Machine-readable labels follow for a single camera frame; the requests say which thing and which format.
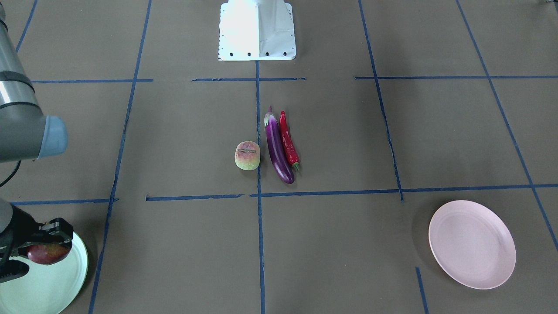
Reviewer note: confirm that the pink-green peach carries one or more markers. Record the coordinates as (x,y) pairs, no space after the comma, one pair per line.
(247,155)

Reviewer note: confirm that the light green plate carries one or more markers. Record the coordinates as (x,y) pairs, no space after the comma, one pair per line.
(46,289)

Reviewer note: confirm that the red-yellow pomegranate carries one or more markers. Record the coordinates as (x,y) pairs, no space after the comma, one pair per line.
(47,254)

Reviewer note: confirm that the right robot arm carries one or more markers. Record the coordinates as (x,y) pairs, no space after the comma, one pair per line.
(26,134)

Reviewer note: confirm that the purple eggplant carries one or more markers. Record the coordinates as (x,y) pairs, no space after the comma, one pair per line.
(275,148)

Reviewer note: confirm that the red chili pepper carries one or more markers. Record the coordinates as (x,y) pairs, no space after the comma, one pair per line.
(288,146)

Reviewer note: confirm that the pink plate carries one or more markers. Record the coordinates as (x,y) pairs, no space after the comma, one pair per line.
(472,245)

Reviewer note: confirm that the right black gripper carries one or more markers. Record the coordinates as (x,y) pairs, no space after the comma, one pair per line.
(22,229)

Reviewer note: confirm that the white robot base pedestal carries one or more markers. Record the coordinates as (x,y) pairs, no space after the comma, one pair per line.
(256,30)

